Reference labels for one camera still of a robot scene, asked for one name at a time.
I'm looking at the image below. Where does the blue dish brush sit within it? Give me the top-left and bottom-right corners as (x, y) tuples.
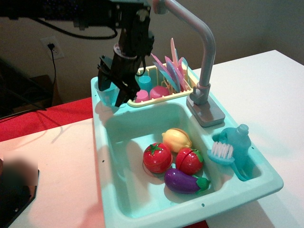
(207, 142), (249, 181)

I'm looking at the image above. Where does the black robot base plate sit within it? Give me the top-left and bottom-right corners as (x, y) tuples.
(0, 183), (37, 228)

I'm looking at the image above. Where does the blue toy plate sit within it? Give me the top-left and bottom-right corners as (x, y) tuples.
(165, 56), (185, 92)

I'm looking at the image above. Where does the blue toy cup in rack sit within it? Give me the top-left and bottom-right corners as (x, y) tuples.
(138, 75), (152, 93)

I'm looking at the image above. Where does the pink toy plate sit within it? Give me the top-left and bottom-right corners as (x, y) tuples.
(178, 57), (189, 90)

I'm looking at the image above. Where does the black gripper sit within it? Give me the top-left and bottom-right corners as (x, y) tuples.
(97, 44), (141, 107)

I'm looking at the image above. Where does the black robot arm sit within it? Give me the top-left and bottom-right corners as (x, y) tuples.
(0, 0), (154, 107)

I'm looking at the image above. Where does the magenta toy bowl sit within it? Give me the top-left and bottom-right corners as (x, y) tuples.
(149, 85), (170, 99)

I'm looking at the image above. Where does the pink toy cup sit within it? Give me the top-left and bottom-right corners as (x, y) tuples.
(135, 89), (150, 103)

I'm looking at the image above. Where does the yellow dish rack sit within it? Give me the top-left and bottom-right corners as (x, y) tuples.
(127, 62), (198, 108)

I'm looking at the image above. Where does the white wall outlet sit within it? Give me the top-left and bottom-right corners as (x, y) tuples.
(40, 36), (65, 60)

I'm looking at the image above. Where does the purple toy eggplant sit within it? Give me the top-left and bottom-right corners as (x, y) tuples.
(164, 168), (210, 194)

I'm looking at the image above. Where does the mint green toy sink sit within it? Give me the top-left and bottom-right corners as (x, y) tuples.
(91, 78), (284, 228)

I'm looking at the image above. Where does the red toy tomato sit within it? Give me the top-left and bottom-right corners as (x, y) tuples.
(143, 142), (173, 174)

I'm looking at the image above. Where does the yellow toy lemon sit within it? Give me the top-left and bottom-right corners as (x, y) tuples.
(161, 128), (192, 153)

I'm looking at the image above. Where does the blue toy soap bottle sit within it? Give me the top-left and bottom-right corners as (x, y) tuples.
(219, 124), (251, 171)

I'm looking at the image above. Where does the translucent blue plastic cup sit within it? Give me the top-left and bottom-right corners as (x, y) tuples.
(95, 82), (119, 106)

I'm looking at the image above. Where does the black power cable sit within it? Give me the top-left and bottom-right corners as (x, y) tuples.
(35, 43), (57, 126)

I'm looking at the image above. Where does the red cloth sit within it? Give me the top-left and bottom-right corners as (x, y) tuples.
(0, 98), (93, 142)

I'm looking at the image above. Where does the grey toy faucet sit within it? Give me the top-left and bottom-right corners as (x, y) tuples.
(152, 0), (225, 127)

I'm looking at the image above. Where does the red toy strawberry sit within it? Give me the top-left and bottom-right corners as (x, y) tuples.
(175, 147), (204, 175)

